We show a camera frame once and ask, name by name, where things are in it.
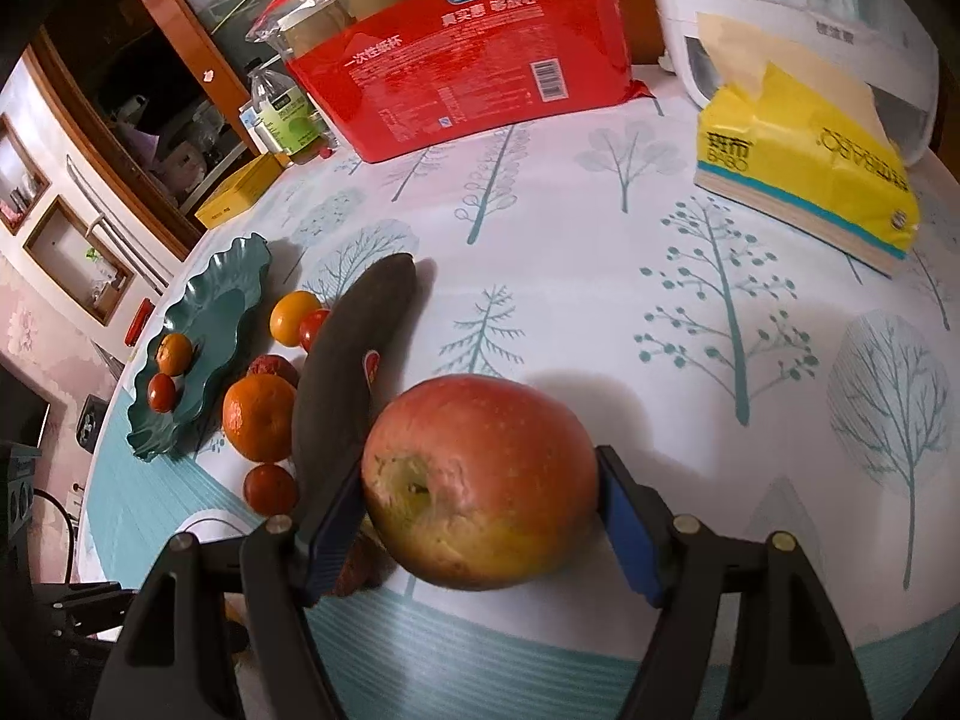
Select black phone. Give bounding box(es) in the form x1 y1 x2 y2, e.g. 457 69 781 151
79 394 110 455

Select small orange tangerine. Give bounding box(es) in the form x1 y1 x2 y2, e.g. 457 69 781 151
156 333 194 377

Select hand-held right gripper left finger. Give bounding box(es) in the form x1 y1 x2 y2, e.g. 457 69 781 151
97 454 368 720

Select green wavy plate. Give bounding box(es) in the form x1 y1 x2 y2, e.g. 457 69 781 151
125 235 272 458

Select large orange tangerine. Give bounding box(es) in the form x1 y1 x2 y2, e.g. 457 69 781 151
222 373 298 464

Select round red jujube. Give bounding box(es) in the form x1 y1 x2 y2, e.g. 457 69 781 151
244 463 299 517

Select wrinkled red jujube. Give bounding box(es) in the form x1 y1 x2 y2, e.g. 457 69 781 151
247 354 299 387

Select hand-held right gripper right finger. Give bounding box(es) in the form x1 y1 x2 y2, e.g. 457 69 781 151
595 445 875 720

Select red plastic item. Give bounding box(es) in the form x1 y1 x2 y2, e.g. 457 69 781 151
124 298 156 346

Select overripe dark banana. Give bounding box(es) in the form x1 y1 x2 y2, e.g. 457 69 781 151
291 253 417 533

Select red cherry tomato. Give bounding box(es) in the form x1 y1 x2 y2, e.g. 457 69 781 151
298 308 332 352

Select white appliance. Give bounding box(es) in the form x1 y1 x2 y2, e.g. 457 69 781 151
641 0 942 166

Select yellow tin box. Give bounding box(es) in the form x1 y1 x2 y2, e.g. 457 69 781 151
195 152 290 230

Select green label glass bottle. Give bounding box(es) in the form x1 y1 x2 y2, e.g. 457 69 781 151
240 67 331 166

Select red apple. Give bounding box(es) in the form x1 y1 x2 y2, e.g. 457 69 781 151
362 375 601 592

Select red paper cup package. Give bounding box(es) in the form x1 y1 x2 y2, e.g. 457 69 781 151
247 0 653 164

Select tree print tablecloth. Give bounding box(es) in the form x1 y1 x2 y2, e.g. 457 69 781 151
71 52 960 720

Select yellow-orange tangerine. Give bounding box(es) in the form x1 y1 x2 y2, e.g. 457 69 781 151
269 290 322 342

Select yellow tissue pack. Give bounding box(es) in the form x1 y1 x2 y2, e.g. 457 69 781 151
694 13 922 278

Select wooden glass door cabinet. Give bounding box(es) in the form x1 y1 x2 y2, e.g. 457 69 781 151
30 0 263 263

